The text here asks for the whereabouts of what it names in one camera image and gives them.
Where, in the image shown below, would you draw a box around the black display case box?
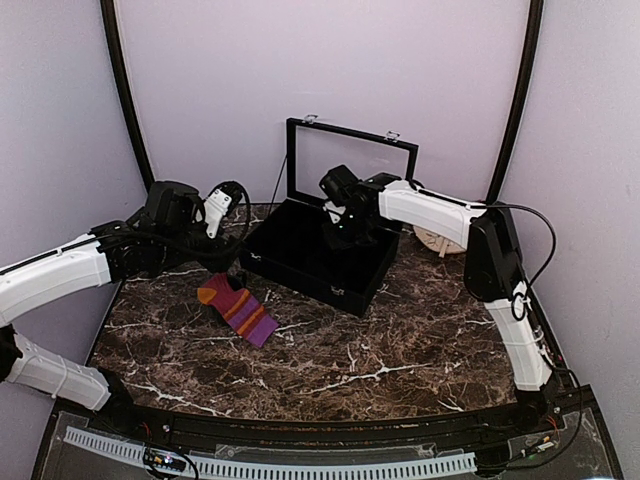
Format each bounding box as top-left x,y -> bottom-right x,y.
240,118 -> 419,316

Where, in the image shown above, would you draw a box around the black frame post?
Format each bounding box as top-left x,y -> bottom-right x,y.
100,0 -> 156,192
485,0 -> 544,204

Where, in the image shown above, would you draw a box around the black left frame post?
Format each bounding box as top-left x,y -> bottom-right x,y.
100,0 -> 156,192

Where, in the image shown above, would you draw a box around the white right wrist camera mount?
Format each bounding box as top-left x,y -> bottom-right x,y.
323,200 -> 346,224

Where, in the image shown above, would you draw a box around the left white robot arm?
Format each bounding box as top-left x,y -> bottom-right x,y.
1,181 -> 250,436

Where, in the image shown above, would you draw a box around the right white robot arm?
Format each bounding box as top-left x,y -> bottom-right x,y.
319,165 -> 552,395

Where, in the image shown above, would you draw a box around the white slotted cable duct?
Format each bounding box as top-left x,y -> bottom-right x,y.
62,426 -> 478,479

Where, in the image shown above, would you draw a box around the black right camera cable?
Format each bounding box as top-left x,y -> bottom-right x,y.
409,179 -> 557,321

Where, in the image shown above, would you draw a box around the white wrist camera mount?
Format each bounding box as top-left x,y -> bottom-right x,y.
323,200 -> 346,224
204,188 -> 232,239

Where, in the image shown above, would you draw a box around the black sock white stripes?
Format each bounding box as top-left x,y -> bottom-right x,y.
326,235 -> 378,251

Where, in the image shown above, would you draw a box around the black right frame post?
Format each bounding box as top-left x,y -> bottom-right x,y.
485,0 -> 544,204

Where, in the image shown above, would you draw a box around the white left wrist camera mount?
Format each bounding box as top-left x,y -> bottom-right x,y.
204,188 -> 232,239

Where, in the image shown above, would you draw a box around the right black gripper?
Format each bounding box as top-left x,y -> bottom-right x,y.
322,209 -> 373,254

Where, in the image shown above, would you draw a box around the purple orange striped sock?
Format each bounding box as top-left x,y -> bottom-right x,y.
197,273 -> 279,348

